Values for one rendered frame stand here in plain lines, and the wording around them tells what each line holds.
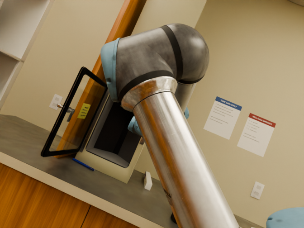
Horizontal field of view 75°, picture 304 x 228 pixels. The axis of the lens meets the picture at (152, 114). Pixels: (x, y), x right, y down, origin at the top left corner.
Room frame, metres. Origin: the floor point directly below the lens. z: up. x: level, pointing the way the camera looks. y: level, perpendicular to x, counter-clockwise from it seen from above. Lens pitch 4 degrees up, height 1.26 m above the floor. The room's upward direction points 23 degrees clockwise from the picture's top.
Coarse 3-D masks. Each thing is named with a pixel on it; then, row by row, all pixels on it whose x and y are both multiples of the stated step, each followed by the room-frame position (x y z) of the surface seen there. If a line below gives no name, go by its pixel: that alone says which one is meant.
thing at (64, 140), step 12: (84, 84) 0.85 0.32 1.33; (96, 84) 0.95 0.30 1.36; (84, 96) 0.90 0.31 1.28; (96, 96) 1.01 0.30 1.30; (72, 108) 0.85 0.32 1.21; (84, 108) 0.94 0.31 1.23; (96, 108) 1.07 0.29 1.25; (72, 120) 0.89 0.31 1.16; (84, 120) 1.00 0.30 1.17; (60, 132) 0.84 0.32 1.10; (72, 132) 0.94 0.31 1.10; (84, 132) 1.05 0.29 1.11; (60, 144) 0.88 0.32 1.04; (72, 144) 0.99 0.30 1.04
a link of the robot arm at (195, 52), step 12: (168, 24) 0.37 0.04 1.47; (180, 24) 0.37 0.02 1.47; (180, 36) 0.35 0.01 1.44; (192, 36) 0.36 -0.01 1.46; (180, 48) 0.35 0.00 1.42; (192, 48) 0.36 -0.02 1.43; (204, 48) 0.39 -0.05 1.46; (192, 60) 0.37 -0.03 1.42; (204, 60) 0.40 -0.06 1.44; (192, 72) 0.40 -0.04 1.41; (204, 72) 0.45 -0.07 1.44; (180, 84) 0.50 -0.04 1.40; (192, 84) 0.50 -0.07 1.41; (180, 96) 0.56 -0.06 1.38
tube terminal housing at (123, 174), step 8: (104, 104) 1.11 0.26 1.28; (144, 144) 1.19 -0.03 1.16; (80, 152) 1.11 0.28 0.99; (88, 152) 1.10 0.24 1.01; (136, 152) 1.09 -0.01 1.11; (80, 160) 1.11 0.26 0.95; (88, 160) 1.10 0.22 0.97; (96, 160) 1.10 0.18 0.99; (104, 160) 1.10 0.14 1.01; (136, 160) 1.09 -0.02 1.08; (96, 168) 1.10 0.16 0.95; (104, 168) 1.10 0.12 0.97; (112, 168) 1.10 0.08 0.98; (120, 168) 1.09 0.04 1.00; (128, 168) 1.09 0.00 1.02; (112, 176) 1.09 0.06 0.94; (120, 176) 1.09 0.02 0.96; (128, 176) 1.09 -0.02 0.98
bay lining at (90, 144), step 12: (108, 108) 1.18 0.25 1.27; (120, 108) 1.28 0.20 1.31; (108, 120) 1.25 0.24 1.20; (120, 120) 1.31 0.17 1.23; (96, 132) 1.16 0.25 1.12; (108, 132) 1.28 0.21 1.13; (120, 132) 1.33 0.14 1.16; (96, 144) 1.25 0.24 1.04; (108, 144) 1.30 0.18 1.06; (120, 144) 1.34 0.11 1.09; (132, 144) 1.27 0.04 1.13; (120, 156) 1.31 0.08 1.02; (132, 156) 1.12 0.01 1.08
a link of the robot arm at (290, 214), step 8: (288, 208) 0.34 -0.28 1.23; (296, 208) 0.34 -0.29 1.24; (272, 216) 0.33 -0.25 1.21; (280, 216) 0.32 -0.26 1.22; (288, 216) 0.32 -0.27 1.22; (296, 216) 0.31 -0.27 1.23; (272, 224) 0.31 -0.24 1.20; (280, 224) 0.30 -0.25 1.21; (288, 224) 0.30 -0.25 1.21; (296, 224) 0.30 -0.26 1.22
